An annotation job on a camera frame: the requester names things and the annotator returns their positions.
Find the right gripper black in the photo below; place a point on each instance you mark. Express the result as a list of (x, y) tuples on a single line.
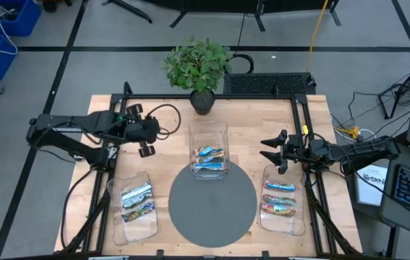
[(296, 150)]

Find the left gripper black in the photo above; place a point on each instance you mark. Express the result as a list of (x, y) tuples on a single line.
[(143, 128)]

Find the blue granola bar red ends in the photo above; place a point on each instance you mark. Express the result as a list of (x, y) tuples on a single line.
[(280, 186)]

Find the green and blue granola bar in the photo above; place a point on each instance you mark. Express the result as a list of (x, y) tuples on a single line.
[(280, 199)]

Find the white and blue granola bar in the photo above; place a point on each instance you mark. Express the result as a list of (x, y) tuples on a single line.
[(136, 190)]

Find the blue granola bar orange ends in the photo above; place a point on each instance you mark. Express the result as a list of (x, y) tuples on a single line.
[(208, 150)]

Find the dark green granola bar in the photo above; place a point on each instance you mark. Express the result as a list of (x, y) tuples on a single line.
[(137, 213)]

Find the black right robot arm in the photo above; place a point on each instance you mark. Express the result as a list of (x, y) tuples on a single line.
[(363, 150)]

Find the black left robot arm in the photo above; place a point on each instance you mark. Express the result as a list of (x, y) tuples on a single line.
[(92, 121)]

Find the clear plastic bin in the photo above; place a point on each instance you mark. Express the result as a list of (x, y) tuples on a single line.
[(208, 133), (282, 225), (134, 233)]

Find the yellow power plug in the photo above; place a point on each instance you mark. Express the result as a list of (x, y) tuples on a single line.
[(349, 131)]

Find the green potted plant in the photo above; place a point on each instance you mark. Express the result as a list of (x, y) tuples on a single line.
[(197, 68)]

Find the round grey woven placemat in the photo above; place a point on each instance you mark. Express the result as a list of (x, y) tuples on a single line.
[(213, 213)]

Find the white printed sheet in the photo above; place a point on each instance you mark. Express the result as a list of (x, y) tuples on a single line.
[(371, 191)]

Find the black table clamp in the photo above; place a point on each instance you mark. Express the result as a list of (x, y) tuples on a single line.
[(265, 255), (160, 254)]

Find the black pole stand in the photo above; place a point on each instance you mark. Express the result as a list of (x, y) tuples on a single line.
[(128, 10)]

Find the grey keyboard tray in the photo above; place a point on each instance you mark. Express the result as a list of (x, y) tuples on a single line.
[(392, 213)]

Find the black partition screen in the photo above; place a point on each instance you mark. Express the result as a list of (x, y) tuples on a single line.
[(226, 4)]

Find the black metal rig frame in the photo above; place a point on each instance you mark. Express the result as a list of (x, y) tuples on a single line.
[(262, 96)]

